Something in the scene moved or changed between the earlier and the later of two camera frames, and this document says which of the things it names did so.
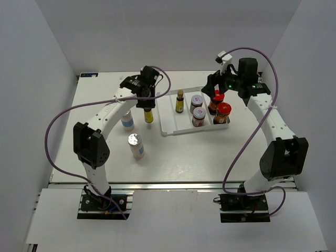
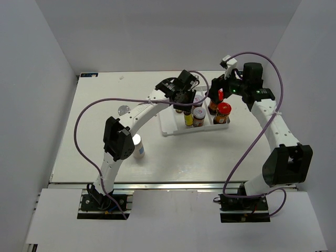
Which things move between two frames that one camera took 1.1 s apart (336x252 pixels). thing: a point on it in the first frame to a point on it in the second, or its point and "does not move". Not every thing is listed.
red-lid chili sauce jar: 217,97 does not move
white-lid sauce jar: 199,113 does not move
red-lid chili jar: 223,110 does not move
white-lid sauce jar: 196,101 does not move
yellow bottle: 148,115 to 188,118
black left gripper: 151,103 to 191,93
